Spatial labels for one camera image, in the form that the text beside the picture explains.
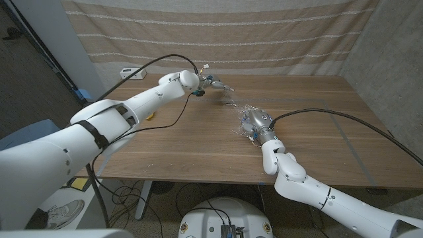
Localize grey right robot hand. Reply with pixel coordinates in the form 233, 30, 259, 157
240, 109, 278, 145

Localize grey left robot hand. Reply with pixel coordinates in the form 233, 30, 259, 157
198, 74, 235, 93

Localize clear cellophane sheet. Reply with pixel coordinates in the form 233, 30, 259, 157
224, 100, 265, 146

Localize beige striped backdrop cloth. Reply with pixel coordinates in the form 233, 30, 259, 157
61, 0, 380, 76

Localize white power strip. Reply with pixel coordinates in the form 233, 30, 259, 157
119, 67, 147, 81

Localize white robot torso base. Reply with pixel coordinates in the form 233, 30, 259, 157
178, 197, 274, 238

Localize grey electronics module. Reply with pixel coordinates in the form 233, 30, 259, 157
220, 224, 245, 238

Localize dark round grille disc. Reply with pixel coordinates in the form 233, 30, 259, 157
151, 180, 175, 195

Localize small light blue object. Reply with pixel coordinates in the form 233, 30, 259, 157
77, 88, 94, 102

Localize white floor mat yellow print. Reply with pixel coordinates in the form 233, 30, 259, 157
24, 177, 112, 231

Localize blue-grey storage bin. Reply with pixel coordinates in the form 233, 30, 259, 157
0, 118, 62, 151

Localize white sneaker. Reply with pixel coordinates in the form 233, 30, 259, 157
44, 199, 85, 231

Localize white robot chest plate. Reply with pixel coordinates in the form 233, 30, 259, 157
0, 229, 135, 238

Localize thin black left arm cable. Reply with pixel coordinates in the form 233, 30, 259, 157
91, 92, 194, 238

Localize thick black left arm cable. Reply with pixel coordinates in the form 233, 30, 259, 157
84, 54, 200, 106

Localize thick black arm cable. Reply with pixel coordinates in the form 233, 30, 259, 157
269, 108, 423, 167
84, 54, 200, 106

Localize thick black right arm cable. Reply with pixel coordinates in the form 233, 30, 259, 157
269, 108, 423, 167

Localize thin black torso cable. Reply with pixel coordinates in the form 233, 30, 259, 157
174, 182, 232, 227

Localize black floor cable tangle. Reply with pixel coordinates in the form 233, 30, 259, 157
106, 183, 155, 229

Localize black door frame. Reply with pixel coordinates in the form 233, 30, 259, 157
0, 0, 87, 106

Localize black door handle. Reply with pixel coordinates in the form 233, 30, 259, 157
2, 27, 23, 41

